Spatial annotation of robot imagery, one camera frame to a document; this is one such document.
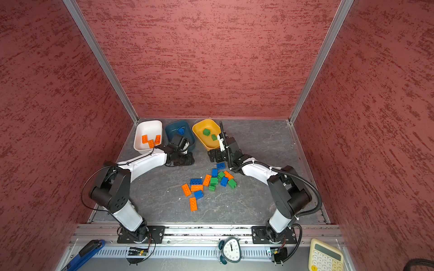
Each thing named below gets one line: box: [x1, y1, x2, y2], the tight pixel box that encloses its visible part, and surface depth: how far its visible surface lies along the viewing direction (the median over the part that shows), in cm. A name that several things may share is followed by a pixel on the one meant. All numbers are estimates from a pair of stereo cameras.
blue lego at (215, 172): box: [211, 168, 219, 178], surface depth 96 cm
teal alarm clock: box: [218, 237, 245, 265], surface depth 68 cm
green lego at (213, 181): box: [209, 177, 219, 186], surface depth 91 cm
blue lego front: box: [194, 189, 204, 200], surface depth 88 cm
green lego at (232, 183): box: [227, 178, 237, 189], surface depth 89 cm
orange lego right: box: [223, 170, 235, 181], surface depth 94 cm
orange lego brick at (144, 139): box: [141, 134, 149, 144], surface depth 109 cm
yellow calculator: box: [308, 238, 345, 271], surface depth 69 cm
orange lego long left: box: [180, 183, 192, 198], surface depth 89 cm
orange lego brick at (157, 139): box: [154, 134, 162, 145], surface depth 109 cm
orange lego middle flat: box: [191, 184, 204, 192], surface depth 89 cm
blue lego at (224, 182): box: [220, 176, 229, 188], surface depth 90 cm
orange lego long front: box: [189, 197, 199, 212], surface depth 85 cm
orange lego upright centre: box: [203, 173, 212, 187], surface depth 93 cm
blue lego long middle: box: [189, 178, 203, 186], surface depth 93 cm
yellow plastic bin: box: [191, 118, 222, 152], surface depth 113 cm
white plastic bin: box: [133, 119, 163, 155], surface depth 112 cm
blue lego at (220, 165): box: [216, 162, 226, 170], surface depth 98 cm
